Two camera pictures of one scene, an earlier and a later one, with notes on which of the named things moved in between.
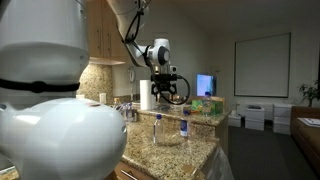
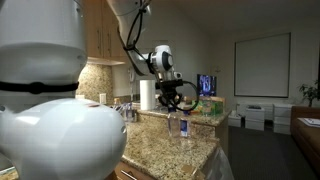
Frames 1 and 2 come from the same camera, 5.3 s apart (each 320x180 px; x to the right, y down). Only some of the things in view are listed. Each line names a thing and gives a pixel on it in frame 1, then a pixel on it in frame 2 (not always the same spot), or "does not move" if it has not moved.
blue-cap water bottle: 158,130 to 173,123
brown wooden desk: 305,131 does not move
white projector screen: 262,66 does not move
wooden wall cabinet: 105,42 does not move
